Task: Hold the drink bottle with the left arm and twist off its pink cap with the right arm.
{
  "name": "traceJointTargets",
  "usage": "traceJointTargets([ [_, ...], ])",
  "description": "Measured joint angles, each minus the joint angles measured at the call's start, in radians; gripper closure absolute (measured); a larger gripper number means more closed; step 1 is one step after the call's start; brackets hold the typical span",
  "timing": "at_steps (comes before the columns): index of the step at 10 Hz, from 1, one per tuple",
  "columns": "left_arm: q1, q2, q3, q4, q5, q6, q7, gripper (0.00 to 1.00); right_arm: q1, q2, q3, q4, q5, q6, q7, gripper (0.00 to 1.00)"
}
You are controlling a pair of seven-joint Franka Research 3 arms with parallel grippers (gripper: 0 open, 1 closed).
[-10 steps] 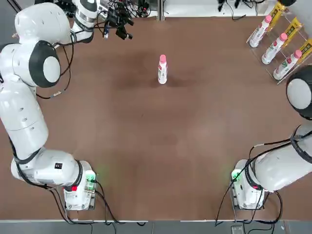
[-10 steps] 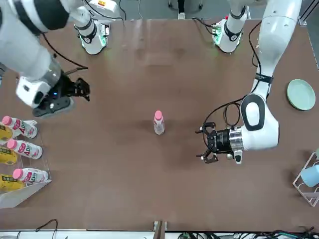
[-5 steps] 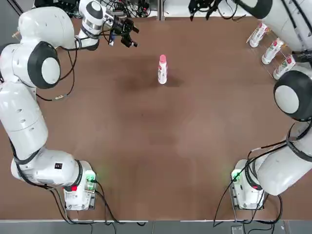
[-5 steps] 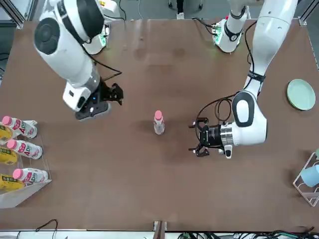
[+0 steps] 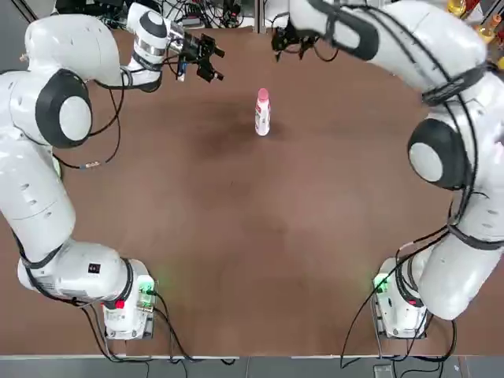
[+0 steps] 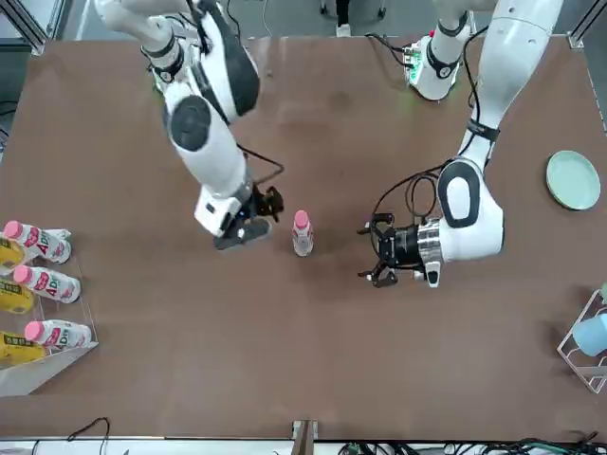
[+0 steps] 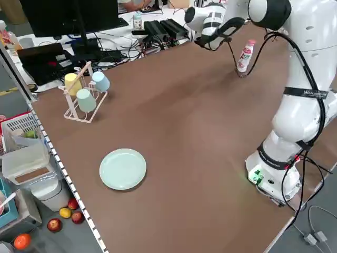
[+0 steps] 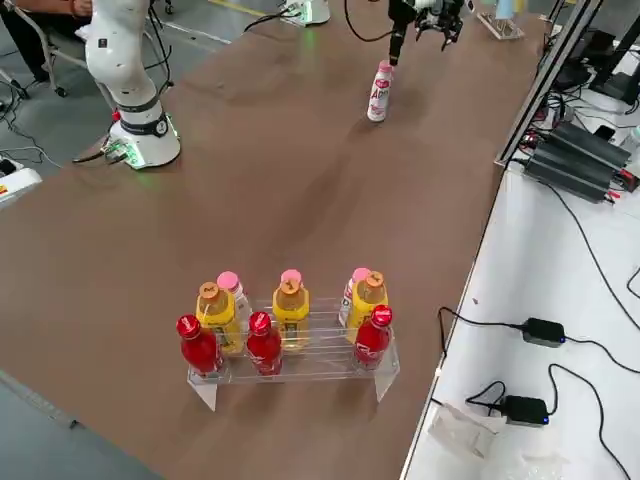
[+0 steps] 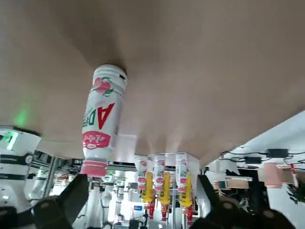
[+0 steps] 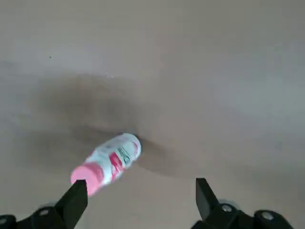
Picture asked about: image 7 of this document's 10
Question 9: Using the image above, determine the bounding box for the black laptop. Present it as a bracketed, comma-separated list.
[17, 43, 75, 87]

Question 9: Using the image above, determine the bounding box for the black monitor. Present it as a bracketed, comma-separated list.
[19, 0, 119, 38]

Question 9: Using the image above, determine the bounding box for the white pink-label drink bottle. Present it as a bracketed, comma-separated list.
[236, 43, 256, 75]

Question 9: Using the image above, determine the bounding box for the grey metal box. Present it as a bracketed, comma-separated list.
[14, 188, 43, 227]

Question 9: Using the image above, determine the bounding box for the pale green plate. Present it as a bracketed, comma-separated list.
[99, 148, 147, 190]

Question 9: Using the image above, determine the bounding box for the pale green cup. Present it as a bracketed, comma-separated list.
[76, 89, 97, 113]

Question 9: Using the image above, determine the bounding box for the translucent storage box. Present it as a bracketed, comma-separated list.
[1, 143, 52, 187]

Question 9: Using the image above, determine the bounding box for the pale yellow cup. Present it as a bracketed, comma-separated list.
[64, 73, 83, 96]

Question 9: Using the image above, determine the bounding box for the person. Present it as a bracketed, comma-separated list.
[117, 0, 153, 13]

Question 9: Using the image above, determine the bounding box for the orange fruit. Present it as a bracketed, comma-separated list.
[13, 233, 32, 250]

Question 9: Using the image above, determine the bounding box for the blue plastic basket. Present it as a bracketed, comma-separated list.
[0, 178, 19, 229]

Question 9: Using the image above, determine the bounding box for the small white bottle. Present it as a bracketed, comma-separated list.
[133, 12, 145, 31]

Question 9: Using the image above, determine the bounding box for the white plastic spoon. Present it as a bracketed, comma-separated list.
[0, 192, 17, 209]

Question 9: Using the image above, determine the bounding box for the black finned power supply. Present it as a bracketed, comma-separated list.
[143, 20, 169, 40]
[160, 18, 189, 37]

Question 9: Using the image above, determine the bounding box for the white plastic basket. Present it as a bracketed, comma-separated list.
[0, 110, 44, 159]

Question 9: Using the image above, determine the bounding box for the wire cup rack wooden handle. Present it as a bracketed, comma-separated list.
[63, 61, 109, 124]

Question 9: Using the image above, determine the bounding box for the white bin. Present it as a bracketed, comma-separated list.
[28, 177, 71, 213]

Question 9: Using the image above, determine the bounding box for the black monitor stand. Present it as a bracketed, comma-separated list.
[68, 0, 124, 65]

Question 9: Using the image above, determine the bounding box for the grey cup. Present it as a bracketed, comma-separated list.
[19, 37, 34, 50]

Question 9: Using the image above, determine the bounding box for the pale blue cup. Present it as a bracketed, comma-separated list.
[91, 71, 111, 93]

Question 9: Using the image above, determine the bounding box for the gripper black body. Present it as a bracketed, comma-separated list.
[194, 33, 234, 51]

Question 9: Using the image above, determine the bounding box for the aluminium toothed frame rail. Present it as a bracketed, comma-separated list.
[0, 42, 109, 253]

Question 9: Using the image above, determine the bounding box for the orange drink bottle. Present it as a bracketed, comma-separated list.
[0, 21, 23, 51]

